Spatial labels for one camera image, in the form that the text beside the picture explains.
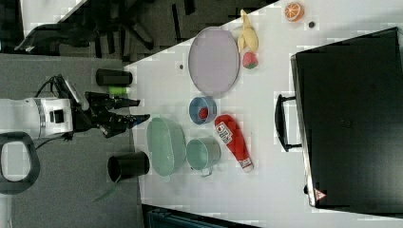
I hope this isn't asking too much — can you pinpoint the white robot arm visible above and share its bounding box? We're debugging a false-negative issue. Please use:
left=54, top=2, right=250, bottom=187
left=1, top=91, right=150, bottom=140

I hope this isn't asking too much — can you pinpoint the black oven door handle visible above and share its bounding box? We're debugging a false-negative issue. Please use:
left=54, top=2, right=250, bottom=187
left=275, top=94, right=301, bottom=152

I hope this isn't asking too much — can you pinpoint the black office chair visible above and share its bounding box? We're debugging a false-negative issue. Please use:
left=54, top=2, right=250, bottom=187
left=13, top=0, right=198, bottom=61

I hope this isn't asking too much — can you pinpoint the orange slice toy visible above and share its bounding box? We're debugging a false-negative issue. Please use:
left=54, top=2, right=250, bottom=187
left=284, top=2, right=304, bottom=22

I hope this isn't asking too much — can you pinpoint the blue small bowl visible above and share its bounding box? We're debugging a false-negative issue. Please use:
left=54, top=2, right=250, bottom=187
left=189, top=97, right=217, bottom=124

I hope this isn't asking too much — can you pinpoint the lilac round plate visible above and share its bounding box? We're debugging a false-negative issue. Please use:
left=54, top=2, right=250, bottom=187
left=188, top=27, right=240, bottom=97

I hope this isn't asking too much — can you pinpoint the red plush strawberry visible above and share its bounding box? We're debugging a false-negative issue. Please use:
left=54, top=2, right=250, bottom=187
left=242, top=52, right=259, bottom=69

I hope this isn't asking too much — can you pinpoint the green cup with handle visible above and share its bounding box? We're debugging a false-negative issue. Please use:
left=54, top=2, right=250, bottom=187
left=186, top=137, right=221, bottom=178

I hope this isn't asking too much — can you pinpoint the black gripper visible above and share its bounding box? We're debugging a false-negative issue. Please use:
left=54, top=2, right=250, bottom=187
left=73, top=91, right=150, bottom=138

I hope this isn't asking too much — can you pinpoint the black toaster oven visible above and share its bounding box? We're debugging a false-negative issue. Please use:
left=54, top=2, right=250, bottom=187
left=291, top=28, right=403, bottom=217

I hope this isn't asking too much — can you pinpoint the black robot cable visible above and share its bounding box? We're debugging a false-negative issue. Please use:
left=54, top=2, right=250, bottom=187
left=33, top=74, right=69, bottom=99

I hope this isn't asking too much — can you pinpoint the yellow plush banana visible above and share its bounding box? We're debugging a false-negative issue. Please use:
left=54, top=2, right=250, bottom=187
left=232, top=9, right=259, bottom=52

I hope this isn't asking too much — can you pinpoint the green marker object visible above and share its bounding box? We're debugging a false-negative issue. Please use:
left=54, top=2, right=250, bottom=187
left=108, top=86, right=130, bottom=95

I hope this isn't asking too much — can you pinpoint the green oval colander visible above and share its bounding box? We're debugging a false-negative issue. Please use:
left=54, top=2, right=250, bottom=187
left=146, top=117, right=185, bottom=182

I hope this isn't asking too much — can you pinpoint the red plush ketchup bottle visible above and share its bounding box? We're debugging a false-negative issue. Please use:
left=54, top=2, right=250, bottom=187
left=215, top=114, right=254, bottom=173

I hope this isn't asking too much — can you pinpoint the small red strawberry toy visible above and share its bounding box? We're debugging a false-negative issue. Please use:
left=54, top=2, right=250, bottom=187
left=199, top=107, right=208, bottom=120

